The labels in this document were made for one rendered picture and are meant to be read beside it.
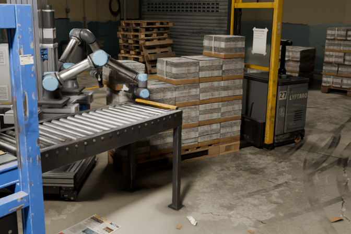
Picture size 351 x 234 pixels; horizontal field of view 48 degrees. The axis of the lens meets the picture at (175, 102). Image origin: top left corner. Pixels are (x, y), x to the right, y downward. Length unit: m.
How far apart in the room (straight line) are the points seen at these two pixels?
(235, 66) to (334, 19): 5.91
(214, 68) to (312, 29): 6.20
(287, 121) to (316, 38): 5.48
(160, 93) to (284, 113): 1.60
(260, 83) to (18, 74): 3.39
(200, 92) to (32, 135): 2.44
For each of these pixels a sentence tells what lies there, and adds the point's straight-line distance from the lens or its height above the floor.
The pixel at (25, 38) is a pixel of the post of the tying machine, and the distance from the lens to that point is 1.82.
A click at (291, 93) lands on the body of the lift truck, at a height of 0.63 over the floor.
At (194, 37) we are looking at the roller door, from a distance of 11.66.
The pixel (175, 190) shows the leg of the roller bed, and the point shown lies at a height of 0.15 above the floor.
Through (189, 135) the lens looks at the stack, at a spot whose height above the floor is 0.30.
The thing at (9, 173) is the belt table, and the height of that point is 0.76.
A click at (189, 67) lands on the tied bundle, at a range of 3.91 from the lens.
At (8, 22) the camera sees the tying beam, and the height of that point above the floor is 1.47.
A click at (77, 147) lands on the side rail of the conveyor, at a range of 2.33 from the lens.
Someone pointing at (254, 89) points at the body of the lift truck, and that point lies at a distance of 4.83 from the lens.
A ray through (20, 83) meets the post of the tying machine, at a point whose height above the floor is 1.22.
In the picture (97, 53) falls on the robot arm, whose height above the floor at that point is 1.21.
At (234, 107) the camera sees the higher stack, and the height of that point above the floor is 0.52.
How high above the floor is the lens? 1.53
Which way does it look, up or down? 13 degrees down
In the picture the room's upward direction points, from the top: 1 degrees clockwise
